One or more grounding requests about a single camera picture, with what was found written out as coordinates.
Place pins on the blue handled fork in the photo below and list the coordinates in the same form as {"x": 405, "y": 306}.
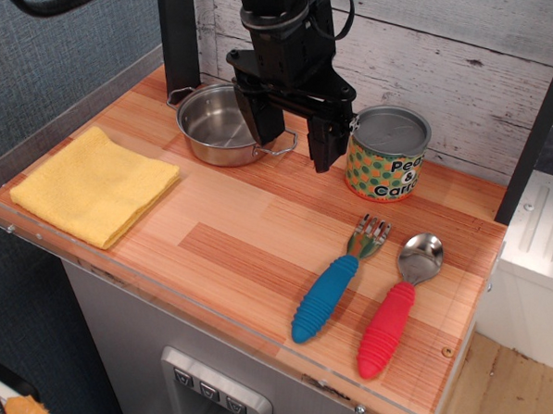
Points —
{"x": 321, "y": 300}

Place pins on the black vertical post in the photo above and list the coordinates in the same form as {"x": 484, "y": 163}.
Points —
{"x": 179, "y": 46}

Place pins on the orange object at corner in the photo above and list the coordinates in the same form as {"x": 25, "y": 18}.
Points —
{"x": 24, "y": 405}

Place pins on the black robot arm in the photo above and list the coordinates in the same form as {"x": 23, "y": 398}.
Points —
{"x": 286, "y": 16}

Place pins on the white plastic appliance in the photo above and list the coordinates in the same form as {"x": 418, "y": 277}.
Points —
{"x": 516, "y": 309}

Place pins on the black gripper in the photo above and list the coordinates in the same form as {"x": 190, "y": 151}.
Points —
{"x": 295, "y": 73}

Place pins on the grey toy fridge cabinet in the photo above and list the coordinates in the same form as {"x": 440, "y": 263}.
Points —
{"x": 216, "y": 350}

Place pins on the yellow cloth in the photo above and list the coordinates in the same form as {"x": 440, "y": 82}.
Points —
{"x": 94, "y": 189}

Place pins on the small steel pot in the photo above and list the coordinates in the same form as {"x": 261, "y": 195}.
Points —
{"x": 215, "y": 129}

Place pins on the dark frame post right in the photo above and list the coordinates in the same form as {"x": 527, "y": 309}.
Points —
{"x": 528, "y": 158}

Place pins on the red handled spoon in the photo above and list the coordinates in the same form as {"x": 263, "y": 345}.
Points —
{"x": 419, "y": 261}

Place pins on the peas and carrots can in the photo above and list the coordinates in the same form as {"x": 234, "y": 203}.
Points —
{"x": 385, "y": 153}

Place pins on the clear acrylic table guard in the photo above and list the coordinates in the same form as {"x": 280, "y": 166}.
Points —
{"x": 277, "y": 224}

